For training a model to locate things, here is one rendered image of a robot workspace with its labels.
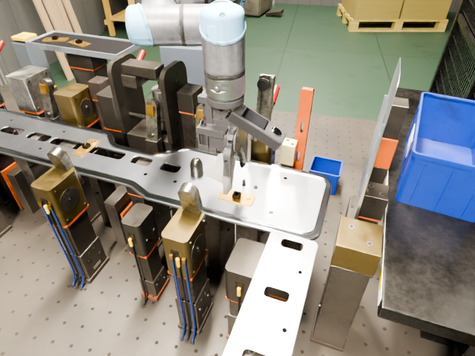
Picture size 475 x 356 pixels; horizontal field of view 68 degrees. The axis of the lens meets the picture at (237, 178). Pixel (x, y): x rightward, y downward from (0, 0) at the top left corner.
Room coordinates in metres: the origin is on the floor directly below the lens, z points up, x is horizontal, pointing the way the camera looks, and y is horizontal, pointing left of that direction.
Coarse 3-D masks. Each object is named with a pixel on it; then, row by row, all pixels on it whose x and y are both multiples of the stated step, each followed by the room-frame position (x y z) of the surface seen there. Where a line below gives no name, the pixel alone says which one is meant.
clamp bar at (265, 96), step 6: (264, 78) 0.78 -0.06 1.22; (270, 78) 0.80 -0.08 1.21; (258, 84) 0.78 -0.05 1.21; (264, 84) 0.77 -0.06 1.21; (270, 84) 0.79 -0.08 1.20; (258, 90) 0.80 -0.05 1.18; (264, 90) 0.77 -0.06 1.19; (270, 90) 0.79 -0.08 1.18; (258, 96) 0.80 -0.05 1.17; (264, 96) 0.80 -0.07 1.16; (270, 96) 0.79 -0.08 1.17; (258, 102) 0.80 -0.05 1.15; (264, 102) 0.80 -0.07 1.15; (270, 102) 0.79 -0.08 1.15; (258, 108) 0.79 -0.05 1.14; (264, 108) 0.80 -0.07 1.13; (270, 108) 0.78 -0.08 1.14; (264, 114) 0.79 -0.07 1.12; (270, 114) 0.79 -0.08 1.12; (270, 120) 0.79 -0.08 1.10
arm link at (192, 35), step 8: (216, 0) 0.76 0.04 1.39; (224, 0) 0.74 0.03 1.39; (184, 8) 0.70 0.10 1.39; (192, 8) 0.70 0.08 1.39; (200, 8) 0.70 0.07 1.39; (184, 16) 0.69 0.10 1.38; (192, 16) 0.69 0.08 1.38; (184, 24) 0.68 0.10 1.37; (192, 24) 0.68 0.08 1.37; (184, 32) 0.68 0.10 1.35; (192, 32) 0.68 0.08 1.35; (192, 40) 0.68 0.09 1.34; (200, 40) 0.68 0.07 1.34
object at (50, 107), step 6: (48, 78) 1.04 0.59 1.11; (42, 84) 1.02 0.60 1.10; (48, 84) 1.02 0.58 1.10; (42, 90) 1.02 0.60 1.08; (48, 90) 1.02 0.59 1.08; (42, 96) 1.02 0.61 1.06; (48, 96) 1.02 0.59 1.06; (42, 102) 1.02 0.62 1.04; (48, 102) 1.01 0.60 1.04; (54, 102) 1.02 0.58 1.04; (48, 108) 1.01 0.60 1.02; (54, 108) 1.01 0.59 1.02; (48, 114) 1.00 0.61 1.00; (54, 114) 1.01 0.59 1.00
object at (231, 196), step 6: (222, 192) 0.62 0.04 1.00; (234, 192) 0.61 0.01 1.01; (240, 192) 0.61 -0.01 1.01; (222, 198) 0.60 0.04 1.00; (228, 198) 0.60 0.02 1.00; (234, 198) 0.60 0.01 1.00; (240, 198) 0.60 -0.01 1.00; (246, 198) 0.60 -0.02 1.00; (252, 198) 0.60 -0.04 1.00; (246, 204) 0.58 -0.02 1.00
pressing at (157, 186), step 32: (0, 128) 0.92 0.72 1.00; (32, 128) 0.92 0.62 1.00; (64, 128) 0.92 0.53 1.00; (32, 160) 0.77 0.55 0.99; (96, 160) 0.76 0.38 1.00; (128, 160) 0.76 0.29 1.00; (160, 160) 0.76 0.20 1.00; (256, 160) 0.75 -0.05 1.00; (160, 192) 0.63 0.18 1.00; (256, 192) 0.63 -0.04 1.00; (288, 192) 0.63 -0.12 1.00; (320, 192) 0.63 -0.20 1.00; (256, 224) 0.53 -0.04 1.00; (288, 224) 0.52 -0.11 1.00; (320, 224) 0.53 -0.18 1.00
